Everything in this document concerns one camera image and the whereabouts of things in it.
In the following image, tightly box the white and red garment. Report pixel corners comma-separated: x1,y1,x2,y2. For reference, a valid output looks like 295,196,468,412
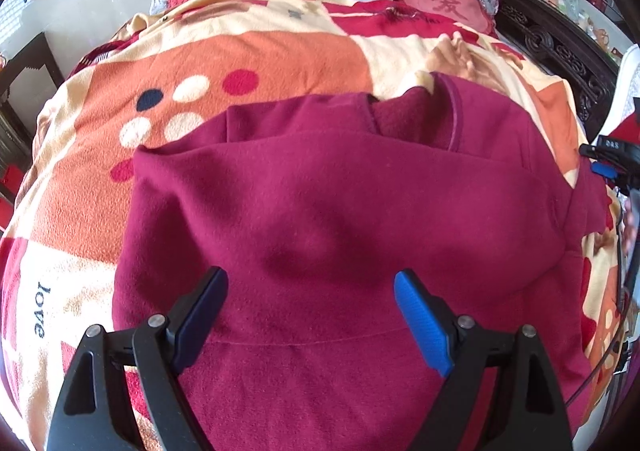
597,43,640,142

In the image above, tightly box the orange red printed blanket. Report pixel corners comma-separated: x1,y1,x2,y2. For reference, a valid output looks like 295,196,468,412
0,0,626,451

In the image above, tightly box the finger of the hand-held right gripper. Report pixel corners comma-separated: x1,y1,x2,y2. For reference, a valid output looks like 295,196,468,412
579,133,640,192

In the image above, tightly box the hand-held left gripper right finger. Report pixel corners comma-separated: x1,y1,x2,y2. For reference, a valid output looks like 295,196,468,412
393,269,573,451

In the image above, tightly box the maroon fleece garment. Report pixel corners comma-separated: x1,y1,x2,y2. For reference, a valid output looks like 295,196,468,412
112,72,608,451

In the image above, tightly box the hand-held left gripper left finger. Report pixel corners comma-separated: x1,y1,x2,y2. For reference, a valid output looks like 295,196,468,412
46,267,230,451

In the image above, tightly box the dark carved wooden bed frame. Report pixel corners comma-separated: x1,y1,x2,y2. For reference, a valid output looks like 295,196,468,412
480,0,621,132

